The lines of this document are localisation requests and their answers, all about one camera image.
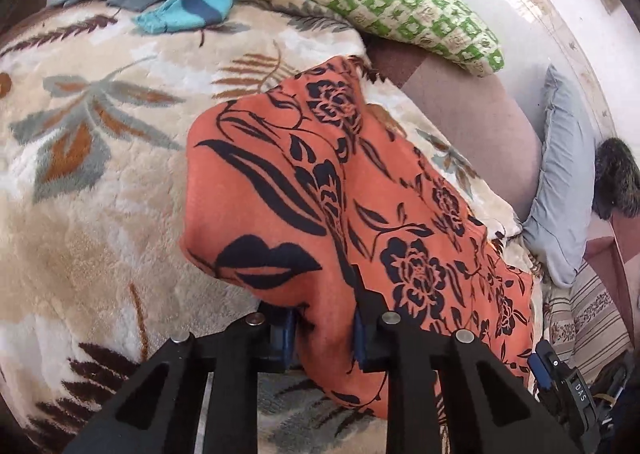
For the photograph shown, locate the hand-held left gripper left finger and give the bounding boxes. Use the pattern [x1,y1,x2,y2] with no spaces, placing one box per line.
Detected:
[65,304,301,454]

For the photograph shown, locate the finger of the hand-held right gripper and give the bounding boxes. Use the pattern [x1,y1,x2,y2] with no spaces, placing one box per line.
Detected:
[527,340,558,392]

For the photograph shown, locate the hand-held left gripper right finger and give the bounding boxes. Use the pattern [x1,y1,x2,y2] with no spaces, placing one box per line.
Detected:
[350,265,551,454]

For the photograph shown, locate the orange floral blouse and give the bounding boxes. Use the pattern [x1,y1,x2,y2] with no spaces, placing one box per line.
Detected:
[179,55,538,422]

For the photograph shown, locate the striped patterned cushion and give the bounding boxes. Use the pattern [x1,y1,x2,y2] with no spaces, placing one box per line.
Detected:
[542,214,640,385]

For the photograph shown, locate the grey-blue pillow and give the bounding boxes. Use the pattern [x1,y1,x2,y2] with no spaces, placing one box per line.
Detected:
[521,64,598,290]

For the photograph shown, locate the dark furry hat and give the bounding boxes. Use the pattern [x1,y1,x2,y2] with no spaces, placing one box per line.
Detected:
[592,136,640,222]

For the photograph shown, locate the leaf print blanket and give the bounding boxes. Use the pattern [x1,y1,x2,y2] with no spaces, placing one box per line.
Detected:
[0,0,546,454]

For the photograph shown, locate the pink mattress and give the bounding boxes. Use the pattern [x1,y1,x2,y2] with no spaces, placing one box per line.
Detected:
[362,31,543,225]

